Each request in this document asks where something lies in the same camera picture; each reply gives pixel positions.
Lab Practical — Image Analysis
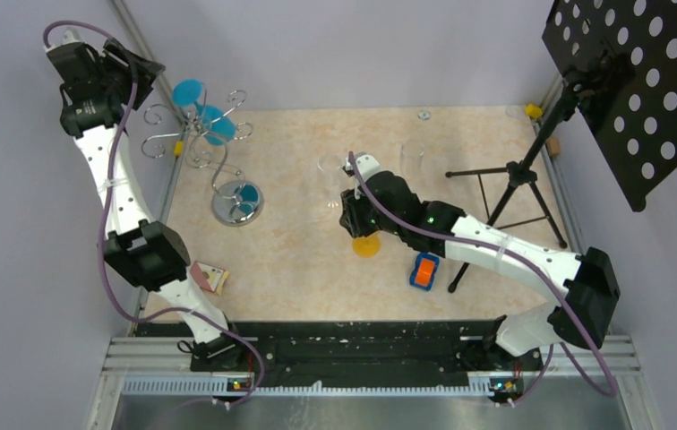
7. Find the yellow wine glass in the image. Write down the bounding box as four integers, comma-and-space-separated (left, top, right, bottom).
352, 232, 381, 258

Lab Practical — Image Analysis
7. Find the clear flute wine glass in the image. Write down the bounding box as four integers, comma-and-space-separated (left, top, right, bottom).
399, 140, 426, 180

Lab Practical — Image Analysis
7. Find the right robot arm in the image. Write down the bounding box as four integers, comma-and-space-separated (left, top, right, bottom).
339, 171, 621, 369

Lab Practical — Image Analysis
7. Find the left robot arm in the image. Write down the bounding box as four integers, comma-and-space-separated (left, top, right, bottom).
46, 39, 246, 371

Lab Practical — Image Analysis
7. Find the blue wine glass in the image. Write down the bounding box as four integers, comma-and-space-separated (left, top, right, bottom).
172, 79, 245, 146

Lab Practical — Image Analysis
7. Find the chrome wine glass rack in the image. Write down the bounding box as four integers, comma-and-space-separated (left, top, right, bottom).
141, 90, 264, 227

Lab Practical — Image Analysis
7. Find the blue orange toy car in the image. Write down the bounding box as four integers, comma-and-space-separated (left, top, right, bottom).
408, 253, 440, 291

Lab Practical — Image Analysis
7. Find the pink card box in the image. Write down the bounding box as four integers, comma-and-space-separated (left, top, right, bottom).
190, 261, 229, 295

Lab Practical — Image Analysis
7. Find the yellow corner clip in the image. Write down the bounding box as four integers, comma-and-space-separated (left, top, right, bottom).
524, 104, 544, 120

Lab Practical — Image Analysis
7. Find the black perforated music stand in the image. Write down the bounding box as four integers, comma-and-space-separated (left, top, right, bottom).
445, 0, 677, 295

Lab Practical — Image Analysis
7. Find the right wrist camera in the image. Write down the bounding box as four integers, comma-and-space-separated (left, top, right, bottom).
343, 152, 381, 181

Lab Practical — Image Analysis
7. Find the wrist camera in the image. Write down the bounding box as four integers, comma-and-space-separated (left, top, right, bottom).
343, 152, 381, 181
46, 27, 86, 61

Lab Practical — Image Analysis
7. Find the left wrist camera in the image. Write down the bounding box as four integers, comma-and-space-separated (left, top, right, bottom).
46, 27, 86, 61

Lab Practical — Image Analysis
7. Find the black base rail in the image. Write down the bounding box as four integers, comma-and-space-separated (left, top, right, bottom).
137, 320, 547, 389

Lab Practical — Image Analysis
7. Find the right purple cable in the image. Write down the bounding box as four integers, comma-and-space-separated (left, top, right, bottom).
347, 150, 620, 406

